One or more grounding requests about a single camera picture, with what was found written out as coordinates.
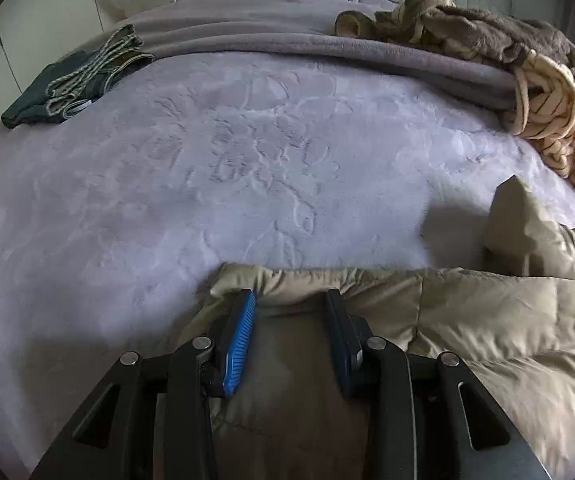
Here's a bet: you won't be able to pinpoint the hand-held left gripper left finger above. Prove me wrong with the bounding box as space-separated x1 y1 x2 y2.
30 290 258 480

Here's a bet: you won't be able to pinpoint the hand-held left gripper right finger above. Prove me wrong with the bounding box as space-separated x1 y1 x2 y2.
325 288 553 480

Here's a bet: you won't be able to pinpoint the beige puffer jacket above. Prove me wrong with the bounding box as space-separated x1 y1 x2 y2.
190 175 575 480

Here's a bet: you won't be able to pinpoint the lavender bed blanket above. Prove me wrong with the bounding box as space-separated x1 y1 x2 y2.
0 50 575 480

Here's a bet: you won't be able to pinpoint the folded dark jeans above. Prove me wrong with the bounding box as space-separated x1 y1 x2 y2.
1 24 155 129

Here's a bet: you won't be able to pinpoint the grey fleece blanket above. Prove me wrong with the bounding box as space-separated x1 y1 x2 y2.
112 0 525 111

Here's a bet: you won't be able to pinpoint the cream striped garment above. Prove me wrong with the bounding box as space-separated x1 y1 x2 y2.
505 52 575 211

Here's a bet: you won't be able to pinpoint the brown fuzzy garment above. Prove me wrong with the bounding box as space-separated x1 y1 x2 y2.
335 0 575 68

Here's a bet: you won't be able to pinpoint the white wardrobe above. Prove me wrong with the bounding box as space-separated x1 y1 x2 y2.
0 0 113 146

